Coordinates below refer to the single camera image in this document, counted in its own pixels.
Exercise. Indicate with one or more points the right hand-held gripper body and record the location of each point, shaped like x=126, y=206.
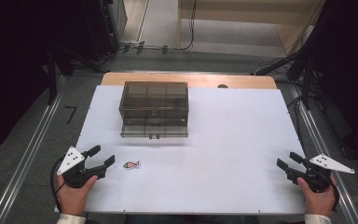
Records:
x=316, y=180

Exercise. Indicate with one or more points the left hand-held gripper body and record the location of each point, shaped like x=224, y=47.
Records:
x=74, y=178

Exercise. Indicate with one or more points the small pink fish figure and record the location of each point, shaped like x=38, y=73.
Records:
x=131, y=165

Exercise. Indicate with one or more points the smoky transparent drawer cabinet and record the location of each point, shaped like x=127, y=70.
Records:
x=154, y=100

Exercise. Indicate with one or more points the person's left hand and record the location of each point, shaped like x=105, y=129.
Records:
x=73, y=197

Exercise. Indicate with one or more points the person's right hand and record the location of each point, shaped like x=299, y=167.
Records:
x=318, y=200

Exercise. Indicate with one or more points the person's right white sleeve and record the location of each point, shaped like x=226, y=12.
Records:
x=317, y=219

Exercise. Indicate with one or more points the person's white sleeve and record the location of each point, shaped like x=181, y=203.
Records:
x=317, y=219
x=71, y=219

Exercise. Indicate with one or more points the person's left white sleeve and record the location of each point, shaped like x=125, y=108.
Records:
x=71, y=219

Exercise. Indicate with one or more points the white table mat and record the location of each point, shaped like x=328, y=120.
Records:
x=230, y=149

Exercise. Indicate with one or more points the black metal stand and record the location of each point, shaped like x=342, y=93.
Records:
x=304, y=77
x=52, y=77

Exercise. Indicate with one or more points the small dark round object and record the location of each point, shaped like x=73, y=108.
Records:
x=222, y=86

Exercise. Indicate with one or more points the wooden table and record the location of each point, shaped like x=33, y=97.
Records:
x=199, y=79

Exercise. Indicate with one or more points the metal floor rail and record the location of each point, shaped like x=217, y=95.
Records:
x=24, y=158
x=326, y=158

